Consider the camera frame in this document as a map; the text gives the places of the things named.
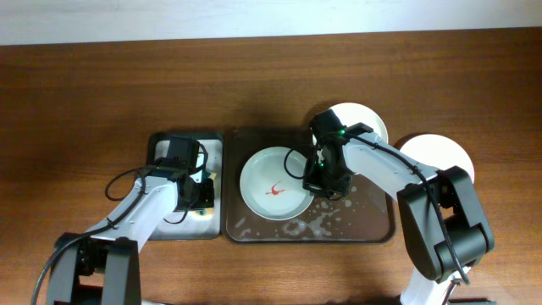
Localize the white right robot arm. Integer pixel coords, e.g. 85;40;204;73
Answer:
302;109;495;304

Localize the brown wet tray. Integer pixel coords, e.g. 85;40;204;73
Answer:
221;129;396;244

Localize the small metal tray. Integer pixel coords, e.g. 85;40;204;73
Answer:
147;131;224;241

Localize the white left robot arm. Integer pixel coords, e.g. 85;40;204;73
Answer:
40;132;224;304

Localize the grey-green plate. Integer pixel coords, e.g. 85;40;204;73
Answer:
240;147;313;221

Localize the pink plate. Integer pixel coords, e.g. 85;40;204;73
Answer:
399;134;475;181

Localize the cream white plate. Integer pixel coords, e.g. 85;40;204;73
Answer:
329;103;389;144

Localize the yellow green sponge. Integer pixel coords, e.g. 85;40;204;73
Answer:
188;170;216;217

